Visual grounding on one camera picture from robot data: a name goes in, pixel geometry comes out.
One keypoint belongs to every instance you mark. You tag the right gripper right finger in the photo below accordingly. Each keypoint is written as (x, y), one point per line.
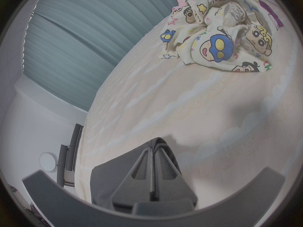
(175, 188)

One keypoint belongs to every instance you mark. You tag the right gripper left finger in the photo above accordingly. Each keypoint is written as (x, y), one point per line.
(132, 188)

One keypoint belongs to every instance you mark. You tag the purple satin garment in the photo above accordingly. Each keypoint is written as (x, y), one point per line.
(272, 13)

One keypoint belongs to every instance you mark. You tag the bed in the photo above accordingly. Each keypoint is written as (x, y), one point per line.
(201, 115)

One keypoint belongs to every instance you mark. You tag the black T-shirt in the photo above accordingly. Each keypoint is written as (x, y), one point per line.
(106, 178)

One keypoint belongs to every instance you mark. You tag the black chest of drawers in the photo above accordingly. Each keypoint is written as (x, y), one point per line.
(71, 155)

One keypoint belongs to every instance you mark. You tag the blue-green curtain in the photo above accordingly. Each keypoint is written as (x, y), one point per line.
(113, 10)
(66, 67)

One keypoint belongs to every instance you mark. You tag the white printed pyjama garment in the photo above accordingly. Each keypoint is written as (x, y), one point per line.
(213, 32)

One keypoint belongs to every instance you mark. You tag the round white mirror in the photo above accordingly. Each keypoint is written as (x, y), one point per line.
(47, 162)

